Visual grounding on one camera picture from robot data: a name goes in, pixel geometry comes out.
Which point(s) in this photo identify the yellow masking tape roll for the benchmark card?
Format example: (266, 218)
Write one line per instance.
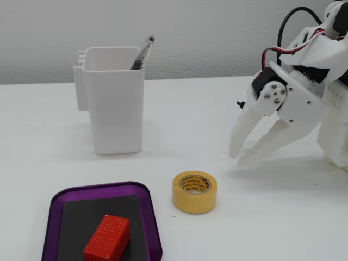
(193, 204)

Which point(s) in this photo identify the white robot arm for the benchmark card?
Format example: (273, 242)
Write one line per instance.
(320, 54)

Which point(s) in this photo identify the black clamp knob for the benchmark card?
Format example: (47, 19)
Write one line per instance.
(240, 104)

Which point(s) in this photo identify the white plastic pen holder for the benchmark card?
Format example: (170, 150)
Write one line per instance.
(117, 108)

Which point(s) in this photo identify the red rectangular block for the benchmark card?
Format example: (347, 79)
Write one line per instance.
(108, 239)

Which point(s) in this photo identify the purple metal tray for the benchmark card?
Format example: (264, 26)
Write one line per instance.
(149, 217)

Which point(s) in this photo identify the black tray mat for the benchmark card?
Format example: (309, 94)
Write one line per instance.
(81, 217)

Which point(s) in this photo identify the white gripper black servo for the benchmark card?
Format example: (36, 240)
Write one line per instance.
(300, 104)

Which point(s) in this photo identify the clear black ballpoint pen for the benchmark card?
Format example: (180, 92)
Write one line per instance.
(144, 51)

